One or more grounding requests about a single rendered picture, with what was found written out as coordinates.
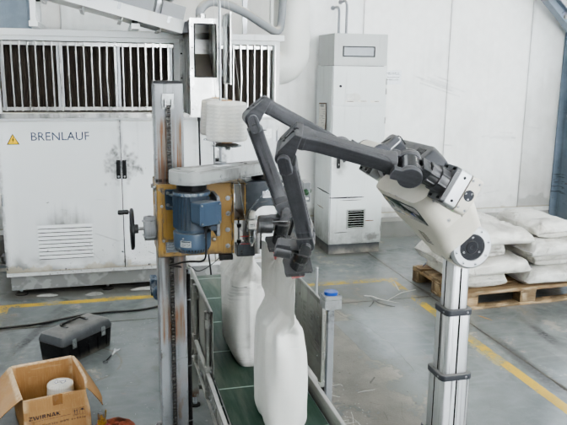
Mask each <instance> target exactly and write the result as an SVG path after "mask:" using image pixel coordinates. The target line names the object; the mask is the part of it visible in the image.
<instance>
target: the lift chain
mask: <svg viewBox="0 0 567 425"><path fill-rule="evenodd" d="M167 109H170V107H169V106H166V125H167V126H166V132H167V133H166V139H167V163H168V164H167V170H168V171H167V177H168V184H169V169H172V164H171V162H172V161H171V126H170V124H171V123H170V122H167V121H170V118H167V117H170V110H167ZM167 113H169V114H167ZM168 125H169V126H168ZM168 128H169V129H170V130H168ZM168 132H169V133H168ZM168 136H170V137H168ZM168 140H169V141H168ZM168 143H170V145H168ZM168 151H170V153H168ZM168 155H170V156H168ZM168 159H170V160H168ZM169 163H170V164H169ZM169 166H170V168H169ZM171 268H173V269H171ZM171 275H173V276H171ZM171 278H173V280H171ZM172 282H173V283H172ZM171 286H173V287H171ZM171 289H174V290H171ZM171 296H174V297H171ZM172 299H174V300H172ZM172 303H173V304H172ZM172 306H174V307H172ZM172 310H173V311H172ZM172 313H174V314H172ZM172 316H174V318H172ZM170 318H171V353H172V386H173V387H172V390H173V419H174V420H173V425H177V388H176V315H175V276H174V267H172V266H170ZM172 320H174V321H172ZM173 323H174V325H172V324H173ZM172 327H174V328H172ZM173 330H175V331H173ZM174 333H175V335H172V334H174ZM172 337H175V338H172ZM174 340H175V341H174ZM173 341H174V342H173ZM174 343H175V345H172V344H174ZM173 347H175V348H173ZM174 350H175V351H174ZM173 351H174V352H173ZM173 353H174V355H173ZM173 357H174V358H173ZM173 360H175V361H173ZM173 363H175V364H173ZM173 367H175V368H173ZM173 370H175V371H173ZM173 377H175V378H173ZM174 380H175V381H174ZM174 384H175V385H174ZM174 387H175V388H174ZM174 393H175V394H174ZM174 396H175V397H174ZM174 400H175V401H174ZM174 403H176V404H174ZM174 406H175V407H174ZM175 409H176V410H175ZM175 412H176V413H175ZM175 416H176V417H175ZM175 419H176V420H175Z"/></svg>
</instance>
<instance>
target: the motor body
mask: <svg viewBox="0 0 567 425"><path fill-rule="evenodd" d="M208 195H210V190H208V189H206V190H205V191H193V192H189V191H178V190H173V196H172V201H173V227H174V228H175V230H174V231H173V235H174V247H175V249H176V250H177V251H179V252H180V253H184V254H199V253H203V252H205V233H204V229H203V227H200V226H199V225H197V224H195V223H192V221H191V203H192V202H196V201H202V200H209V196H208ZM207 241H208V249H209V247H210V245H211V230H210V229H208V231H207Z"/></svg>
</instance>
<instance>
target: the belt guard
mask: <svg viewBox="0 0 567 425"><path fill-rule="evenodd" d="M242 162H243V163H241V162H232V163H227V164H232V165H229V166H221V167H213V166H214V165H221V164H205V165H196V166H187V167H177V168H172V169H169V183H170V184H172V185H176V186H205V185H210V184H214V183H219V182H224V181H229V180H237V179H242V178H246V177H252V176H256V175H263V173H262V169H261V166H260V164H259V162H258V160H251V161H242ZM244 163H247V164H244Z"/></svg>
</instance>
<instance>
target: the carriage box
mask: <svg viewBox="0 0 567 425"><path fill-rule="evenodd" d="M151 188H153V201H154V191H155V193H156V195H157V211H156V209H155V206H154V216H155V217H156V227H157V239H156V240H155V241H154V244H155V247H156V250H157V253H158V256H159V257H168V256H197V255H205V252H203V253H199V254H184V253H180V252H170V253H166V245H165V242H174V235H173V231H174V230H175V228H174V227H173V210H166V209H165V190H166V189H176V185H172V184H156V183H155V181H154V177H153V184H151ZM207 189H208V190H210V195H208V196H211V191H215V192H216V193H217V194H218V196H219V199H220V201H221V214H222V222H221V224H220V236H216V234H215V233H214V231H211V245H210V247H209V249H208V251H207V255H212V254H227V253H235V220H234V219H235V198H234V182H233V181H232V180H229V181H224V182H219V183H214V184H210V185H207Z"/></svg>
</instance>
